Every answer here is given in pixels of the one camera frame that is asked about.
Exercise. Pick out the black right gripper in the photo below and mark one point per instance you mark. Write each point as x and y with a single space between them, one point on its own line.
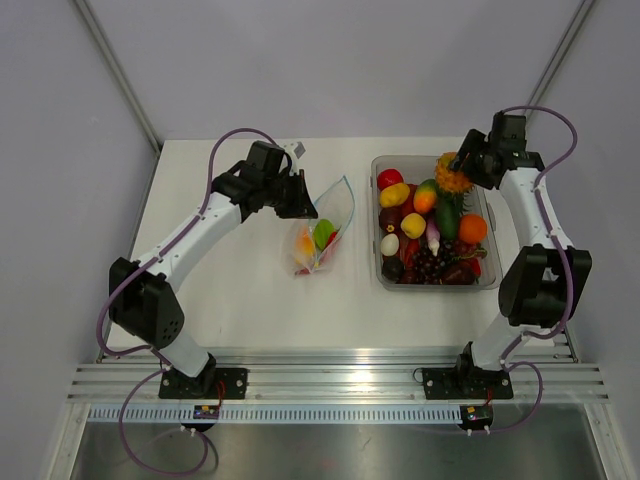
472 143

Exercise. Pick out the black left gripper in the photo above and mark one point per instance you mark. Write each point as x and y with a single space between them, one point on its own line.
302 206

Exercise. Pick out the green starfruit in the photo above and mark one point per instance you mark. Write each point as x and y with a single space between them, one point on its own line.
321 233

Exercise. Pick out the clear blue zip bag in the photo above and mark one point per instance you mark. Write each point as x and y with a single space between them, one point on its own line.
336 204

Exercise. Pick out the yellow green pineapple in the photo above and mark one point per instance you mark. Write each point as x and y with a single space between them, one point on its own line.
452 186

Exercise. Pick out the yellow orange mango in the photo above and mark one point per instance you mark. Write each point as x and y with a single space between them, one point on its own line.
304 248

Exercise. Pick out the small red pepper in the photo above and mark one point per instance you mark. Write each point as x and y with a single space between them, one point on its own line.
330 248

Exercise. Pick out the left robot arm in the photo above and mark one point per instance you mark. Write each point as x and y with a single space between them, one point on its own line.
143 293

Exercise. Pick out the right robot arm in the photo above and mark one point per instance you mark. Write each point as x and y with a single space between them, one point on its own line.
539 293

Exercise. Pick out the clear plastic food bin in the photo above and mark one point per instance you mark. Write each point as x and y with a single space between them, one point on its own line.
415 169

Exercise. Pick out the dark green avocado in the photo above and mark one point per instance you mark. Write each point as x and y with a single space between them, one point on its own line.
447 219

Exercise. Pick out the orange fruit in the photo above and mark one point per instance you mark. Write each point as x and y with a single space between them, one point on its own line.
473 229

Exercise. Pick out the white egg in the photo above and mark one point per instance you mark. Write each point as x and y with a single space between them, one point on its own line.
389 245

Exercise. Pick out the small yellow peach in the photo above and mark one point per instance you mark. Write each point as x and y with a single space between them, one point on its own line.
413 225

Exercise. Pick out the red grape bunch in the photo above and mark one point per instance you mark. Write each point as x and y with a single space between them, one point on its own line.
466 251

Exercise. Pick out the dark purple plum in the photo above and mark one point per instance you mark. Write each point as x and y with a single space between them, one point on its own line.
392 269

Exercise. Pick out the red lobster toy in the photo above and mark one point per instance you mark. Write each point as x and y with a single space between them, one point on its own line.
407 208

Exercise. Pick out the dark red apple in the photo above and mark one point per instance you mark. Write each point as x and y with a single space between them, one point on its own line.
460 273

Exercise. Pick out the dark purple grape bunch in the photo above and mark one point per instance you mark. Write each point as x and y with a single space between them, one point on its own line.
426 267

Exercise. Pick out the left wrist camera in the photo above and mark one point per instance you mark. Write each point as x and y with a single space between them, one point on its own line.
295 150

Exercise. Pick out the right aluminium frame post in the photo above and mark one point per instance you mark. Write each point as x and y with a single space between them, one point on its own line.
560 54

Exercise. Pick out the aluminium frame post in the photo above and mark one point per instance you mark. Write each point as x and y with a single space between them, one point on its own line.
99 37
560 54

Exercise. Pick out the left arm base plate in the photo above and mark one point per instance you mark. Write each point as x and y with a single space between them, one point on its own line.
227 384

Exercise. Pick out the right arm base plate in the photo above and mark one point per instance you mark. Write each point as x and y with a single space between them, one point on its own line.
440 384

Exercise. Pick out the aluminium mounting rail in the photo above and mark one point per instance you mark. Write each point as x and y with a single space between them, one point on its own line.
351 376

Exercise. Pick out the white slotted cable duct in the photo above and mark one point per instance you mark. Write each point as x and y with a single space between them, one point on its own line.
279 414

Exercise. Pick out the left aluminium frame post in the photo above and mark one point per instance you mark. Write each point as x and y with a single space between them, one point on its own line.
99 37

